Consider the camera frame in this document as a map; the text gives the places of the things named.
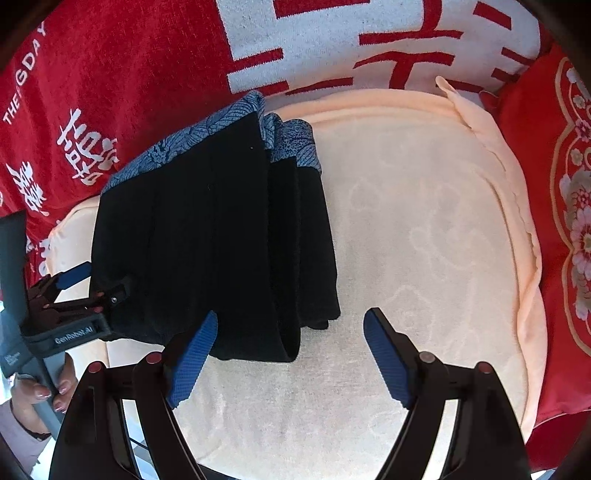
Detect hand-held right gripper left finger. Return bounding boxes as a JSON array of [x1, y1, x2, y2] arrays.
[[48, 310, 219, 480]]

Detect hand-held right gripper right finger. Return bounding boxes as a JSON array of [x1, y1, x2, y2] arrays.
[[364, 307, 529, 480]]

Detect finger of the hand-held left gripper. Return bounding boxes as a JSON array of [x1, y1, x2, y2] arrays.
[[48, 261, 93, 291], [55, 278, 131, 315]]

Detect black pants with blue cuffs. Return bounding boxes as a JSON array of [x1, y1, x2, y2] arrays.
[[91, 90, 342, 363]]

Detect person's left forearm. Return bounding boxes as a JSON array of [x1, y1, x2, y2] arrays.
[[0, 401, 51, 464]]

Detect person's left hand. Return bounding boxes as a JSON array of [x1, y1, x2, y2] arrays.
[[11, 353, 77, 432]]

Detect peach fleece blanket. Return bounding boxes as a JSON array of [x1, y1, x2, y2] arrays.
[[44, 76, 548, 478]]

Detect red floral cloth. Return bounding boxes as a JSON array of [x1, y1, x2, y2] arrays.
[[478, 46, 591, 472]]

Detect red and white printed blanket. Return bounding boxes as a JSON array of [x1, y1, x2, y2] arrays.
[[0, 0, 555, 287]]

